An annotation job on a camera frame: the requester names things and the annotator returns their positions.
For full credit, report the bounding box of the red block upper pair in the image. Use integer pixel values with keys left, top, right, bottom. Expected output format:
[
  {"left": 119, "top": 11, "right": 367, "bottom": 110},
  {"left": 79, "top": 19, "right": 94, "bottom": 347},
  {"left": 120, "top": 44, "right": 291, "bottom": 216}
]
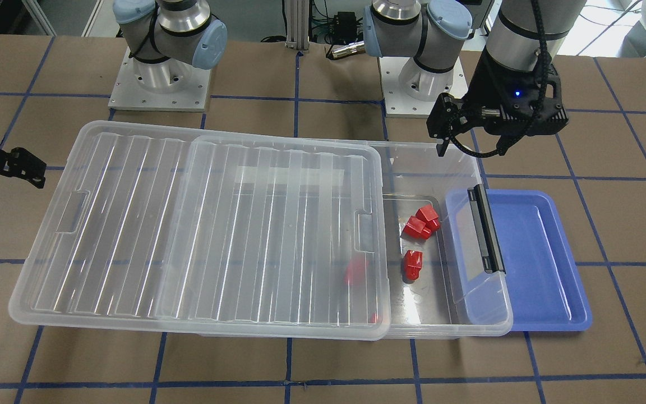
[{"left": 416, "top": 204, "right": 441, "bottom": 232}]

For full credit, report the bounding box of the clear plastic box lid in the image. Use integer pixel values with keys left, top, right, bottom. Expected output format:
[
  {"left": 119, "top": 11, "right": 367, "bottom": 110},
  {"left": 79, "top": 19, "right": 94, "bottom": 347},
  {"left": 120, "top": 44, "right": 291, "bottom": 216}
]
[{"left": 8, "top": 121, "right": 391, "bottom": 341}]

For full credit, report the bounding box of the red block under lid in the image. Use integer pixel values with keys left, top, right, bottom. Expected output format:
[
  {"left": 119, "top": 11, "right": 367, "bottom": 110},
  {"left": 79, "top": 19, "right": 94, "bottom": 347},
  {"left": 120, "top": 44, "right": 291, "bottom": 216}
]
[{"left": 343, "top": 255, "right": 368, "bottom": 287}]

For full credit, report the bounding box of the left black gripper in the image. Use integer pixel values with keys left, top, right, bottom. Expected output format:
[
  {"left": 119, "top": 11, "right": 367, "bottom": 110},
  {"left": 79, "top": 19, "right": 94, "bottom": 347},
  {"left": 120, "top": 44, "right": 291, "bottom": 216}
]
[{"left": 426, "top": 49, "right": 569, "bottom": 158}]

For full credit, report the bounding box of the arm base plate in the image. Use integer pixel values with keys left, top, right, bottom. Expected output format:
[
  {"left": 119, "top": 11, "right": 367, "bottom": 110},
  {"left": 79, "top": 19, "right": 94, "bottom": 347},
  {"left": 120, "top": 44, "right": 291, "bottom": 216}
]
[
  {"left": 379, "top": 57, "right": 468, "bottom": 118},
  {"left": 108, "top": 48, "right": 212, "bottom": 112}
]

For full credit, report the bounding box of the black power strip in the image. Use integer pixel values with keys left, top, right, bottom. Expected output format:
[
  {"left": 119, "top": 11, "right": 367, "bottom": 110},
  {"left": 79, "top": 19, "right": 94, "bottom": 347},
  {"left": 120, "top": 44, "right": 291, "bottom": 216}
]
[{"left": 331, "top": 11, "right": 357, "bottom": 44}]

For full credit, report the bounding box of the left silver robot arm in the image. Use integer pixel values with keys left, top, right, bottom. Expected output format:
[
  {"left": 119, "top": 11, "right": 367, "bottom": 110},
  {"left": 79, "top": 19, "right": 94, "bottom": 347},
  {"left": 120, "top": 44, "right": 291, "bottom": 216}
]
[{"left": 362, "top": 1, "right": 585, "bottom": 158}]

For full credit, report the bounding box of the clear plastic storage box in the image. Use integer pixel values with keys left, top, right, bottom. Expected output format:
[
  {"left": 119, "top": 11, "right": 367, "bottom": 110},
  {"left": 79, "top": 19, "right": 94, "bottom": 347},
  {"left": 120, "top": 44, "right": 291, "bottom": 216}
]
[{"left": 194, "top": 140, "right": 514, "bottom": 341}]

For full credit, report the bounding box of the blue plastic tray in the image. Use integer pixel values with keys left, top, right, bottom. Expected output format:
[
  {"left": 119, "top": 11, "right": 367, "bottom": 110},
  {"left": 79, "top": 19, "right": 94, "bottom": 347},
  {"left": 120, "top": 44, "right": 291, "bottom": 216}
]
[{"left": 445, "top": 189, "right": 593, "bottom": 333}]

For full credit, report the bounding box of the black box handle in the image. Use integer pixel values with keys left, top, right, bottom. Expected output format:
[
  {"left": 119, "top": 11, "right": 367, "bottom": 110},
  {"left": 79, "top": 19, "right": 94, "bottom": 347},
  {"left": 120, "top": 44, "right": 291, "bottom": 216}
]
[{"left": 467, "top": 183, "right": 506, "bottom": 274}]

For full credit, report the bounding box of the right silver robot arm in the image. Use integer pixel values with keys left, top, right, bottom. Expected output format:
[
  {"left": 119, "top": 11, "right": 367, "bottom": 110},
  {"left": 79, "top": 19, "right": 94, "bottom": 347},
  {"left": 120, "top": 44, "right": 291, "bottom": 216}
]
[{"left": 0, "top": 1, "right": 228, "bottom": 189}]

